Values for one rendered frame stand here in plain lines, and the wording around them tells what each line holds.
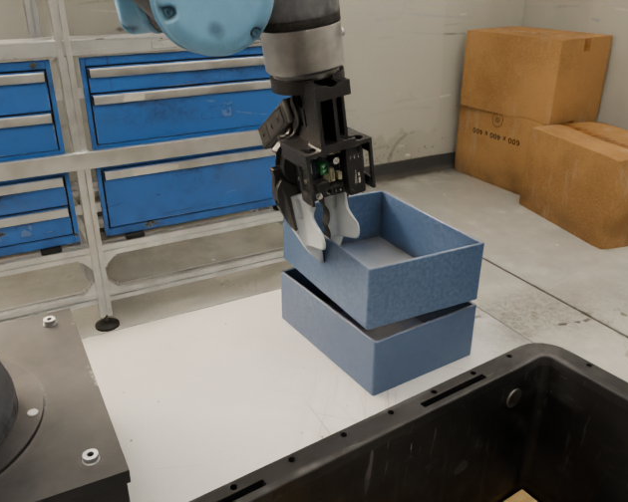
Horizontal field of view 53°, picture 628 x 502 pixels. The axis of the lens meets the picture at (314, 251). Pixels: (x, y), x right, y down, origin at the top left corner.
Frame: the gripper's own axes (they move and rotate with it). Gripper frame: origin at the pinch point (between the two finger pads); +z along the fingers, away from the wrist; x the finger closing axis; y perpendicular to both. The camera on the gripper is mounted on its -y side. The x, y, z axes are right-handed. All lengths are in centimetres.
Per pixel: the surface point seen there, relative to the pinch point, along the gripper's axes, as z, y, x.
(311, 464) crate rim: -11.8, 38.1, -18.5
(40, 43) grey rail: -11, -137, -15
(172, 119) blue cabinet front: 19, -140, 16
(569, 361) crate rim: -9.5, 37.4, -2.3
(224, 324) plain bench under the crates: 12.6, -11.2, -10.5
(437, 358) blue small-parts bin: 13.6, 9.3, 8.3
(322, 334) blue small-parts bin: 11.1, 0.4, -1.7
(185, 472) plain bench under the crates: 10.9, 12.2, -22.2
